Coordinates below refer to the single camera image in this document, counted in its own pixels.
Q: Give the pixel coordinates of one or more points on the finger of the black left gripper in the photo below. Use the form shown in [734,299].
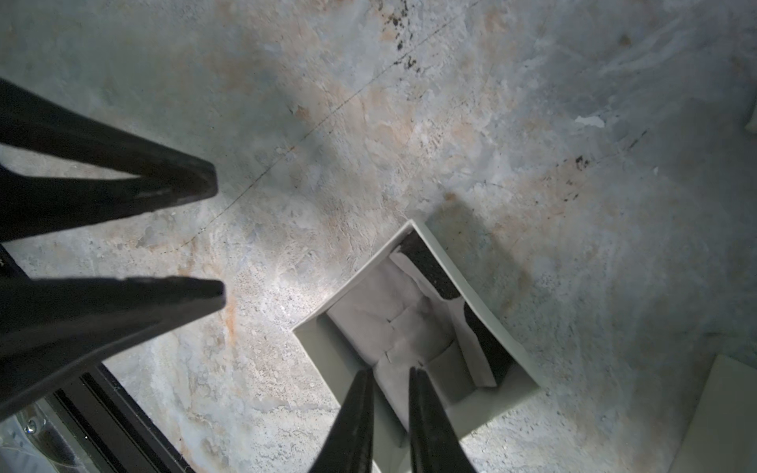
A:
[53,330]
[155,177]

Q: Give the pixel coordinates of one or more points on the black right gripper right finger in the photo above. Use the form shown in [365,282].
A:
[434,447]

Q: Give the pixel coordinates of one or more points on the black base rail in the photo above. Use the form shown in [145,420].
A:
[96,405]

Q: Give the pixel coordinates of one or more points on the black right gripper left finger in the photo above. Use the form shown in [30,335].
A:
[349,445]

